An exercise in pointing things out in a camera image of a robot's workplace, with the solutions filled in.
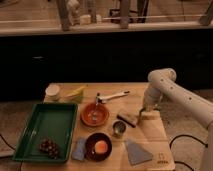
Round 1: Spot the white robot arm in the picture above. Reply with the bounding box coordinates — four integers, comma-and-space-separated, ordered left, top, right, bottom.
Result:
143, 68, 213, 171

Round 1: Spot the small metal cup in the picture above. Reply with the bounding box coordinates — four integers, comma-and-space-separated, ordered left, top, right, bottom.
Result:
113, 121, 126, 137

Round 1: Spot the white paper cup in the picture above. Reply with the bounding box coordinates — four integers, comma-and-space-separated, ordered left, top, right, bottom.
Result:
45, 84, 60, 100

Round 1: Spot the wooden brush block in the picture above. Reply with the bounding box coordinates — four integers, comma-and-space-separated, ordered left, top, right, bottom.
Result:
117, 111, 138, 128

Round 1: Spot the blue cloth right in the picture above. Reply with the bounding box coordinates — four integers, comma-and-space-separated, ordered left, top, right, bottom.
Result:
125, 139, 153, 166

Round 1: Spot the orange bowl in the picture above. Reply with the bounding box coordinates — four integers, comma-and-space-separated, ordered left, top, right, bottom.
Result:
80, 103, 109, 127

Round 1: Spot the orange egg-like ball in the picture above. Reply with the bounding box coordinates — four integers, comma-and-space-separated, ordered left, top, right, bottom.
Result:
95, 140, 108, 154

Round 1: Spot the dark brown bowl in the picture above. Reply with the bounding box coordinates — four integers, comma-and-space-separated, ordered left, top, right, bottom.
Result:
85, 133, 112, 162

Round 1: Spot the yellow green sponge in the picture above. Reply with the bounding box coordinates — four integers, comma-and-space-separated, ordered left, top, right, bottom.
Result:
65, 86, 85, 103

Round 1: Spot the green plastic tray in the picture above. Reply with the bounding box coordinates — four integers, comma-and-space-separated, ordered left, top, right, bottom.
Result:
13, 103, 78, 163

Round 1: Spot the pine cone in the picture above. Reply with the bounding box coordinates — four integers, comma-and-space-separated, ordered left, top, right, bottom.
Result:
39, 139, 59, 159

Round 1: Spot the black cable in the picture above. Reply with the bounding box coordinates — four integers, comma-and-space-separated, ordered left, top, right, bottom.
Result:
169, 134, 208, 171

